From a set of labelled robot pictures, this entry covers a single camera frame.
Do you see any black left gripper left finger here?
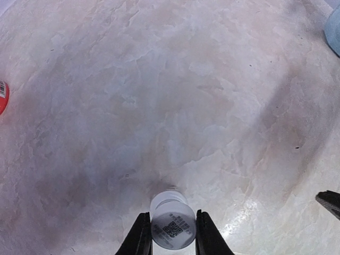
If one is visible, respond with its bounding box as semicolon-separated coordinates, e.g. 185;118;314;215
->
116;212;152;255

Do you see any red cylindrical can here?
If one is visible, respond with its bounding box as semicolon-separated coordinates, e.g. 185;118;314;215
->
0;80;10;115

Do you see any light blue mug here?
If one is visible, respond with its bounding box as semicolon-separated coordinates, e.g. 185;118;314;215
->
324;5;340;56

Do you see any small white bottle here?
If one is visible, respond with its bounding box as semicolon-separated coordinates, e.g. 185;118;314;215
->
150;190;197;250

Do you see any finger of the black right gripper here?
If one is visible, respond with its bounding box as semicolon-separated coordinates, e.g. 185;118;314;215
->
316;190;340;219

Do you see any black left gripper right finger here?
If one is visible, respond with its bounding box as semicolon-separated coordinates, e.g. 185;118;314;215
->
195;210;234;255

